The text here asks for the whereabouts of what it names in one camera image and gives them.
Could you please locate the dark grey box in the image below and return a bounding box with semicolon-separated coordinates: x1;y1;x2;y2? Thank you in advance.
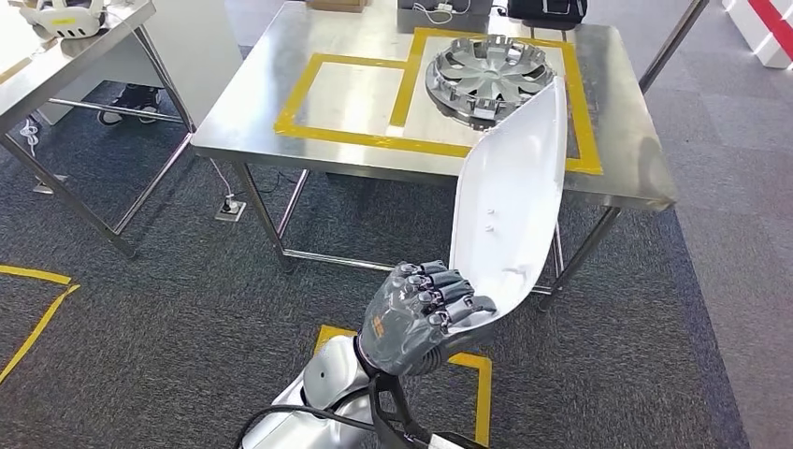
396;0;495;36

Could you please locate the white VR headset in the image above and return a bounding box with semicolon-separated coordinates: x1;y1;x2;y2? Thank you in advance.
18;0;108;39

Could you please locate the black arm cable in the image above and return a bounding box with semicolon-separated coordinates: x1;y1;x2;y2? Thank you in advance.
234;403;376;449

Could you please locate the silver wheel hubcap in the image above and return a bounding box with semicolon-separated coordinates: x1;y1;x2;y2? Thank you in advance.
425;35;557;133

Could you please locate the white curved plastic part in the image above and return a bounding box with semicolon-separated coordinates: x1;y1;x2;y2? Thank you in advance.
447;75;569;336

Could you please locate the grey metal pole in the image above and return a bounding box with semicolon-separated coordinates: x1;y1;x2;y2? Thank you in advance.
638;0;712;94

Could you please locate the steel side table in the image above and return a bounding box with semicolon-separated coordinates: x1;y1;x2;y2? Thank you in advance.
0;0;196;260

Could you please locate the yellow floor tape mark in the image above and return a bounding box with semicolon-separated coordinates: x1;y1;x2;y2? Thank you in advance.
0;264;81;385

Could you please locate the white partition panel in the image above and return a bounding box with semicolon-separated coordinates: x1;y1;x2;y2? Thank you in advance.
133;0;244;128

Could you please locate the person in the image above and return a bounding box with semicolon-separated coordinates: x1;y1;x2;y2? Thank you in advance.
96;83;164;127

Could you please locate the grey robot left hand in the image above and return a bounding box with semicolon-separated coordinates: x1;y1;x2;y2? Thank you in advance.
355;260;498;378

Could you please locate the brown cardboard box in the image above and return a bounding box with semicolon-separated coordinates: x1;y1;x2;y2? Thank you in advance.
305;0;369;14

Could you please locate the white power cable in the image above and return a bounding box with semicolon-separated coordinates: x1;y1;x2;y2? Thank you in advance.
208;157;241;209

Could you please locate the white floor block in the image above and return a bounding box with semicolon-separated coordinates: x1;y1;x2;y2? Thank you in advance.
721;0;793;69

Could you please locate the steel workbench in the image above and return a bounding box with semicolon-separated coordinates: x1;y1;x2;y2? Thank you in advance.
190;0;678;314

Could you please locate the floor power socket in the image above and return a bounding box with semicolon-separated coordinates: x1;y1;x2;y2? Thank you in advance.
214;195;247;223

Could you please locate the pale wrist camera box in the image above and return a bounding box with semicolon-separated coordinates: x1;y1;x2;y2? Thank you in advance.
427;432;491;449

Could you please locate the white coiled cord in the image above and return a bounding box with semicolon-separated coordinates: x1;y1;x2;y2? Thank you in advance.
18;117;42;157

